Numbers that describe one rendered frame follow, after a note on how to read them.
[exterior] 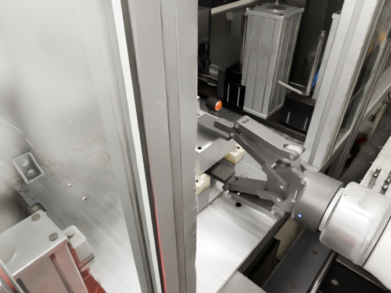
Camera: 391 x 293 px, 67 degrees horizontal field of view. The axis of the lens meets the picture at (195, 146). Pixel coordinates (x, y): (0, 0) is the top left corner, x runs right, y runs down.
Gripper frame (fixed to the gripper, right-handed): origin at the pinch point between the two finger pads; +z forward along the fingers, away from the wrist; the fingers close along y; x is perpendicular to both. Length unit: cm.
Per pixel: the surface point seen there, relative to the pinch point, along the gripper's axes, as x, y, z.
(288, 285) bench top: -6.4, -32.4, -17.6
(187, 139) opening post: 19.7, 18.7, -13.4
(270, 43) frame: -24.7, 9.7, 5.0
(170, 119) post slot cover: 21.0, 20.9, -13.3
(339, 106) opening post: -18.5, 4.7, -13.0
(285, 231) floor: -73, -100, 5
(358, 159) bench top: -60, -32, -15
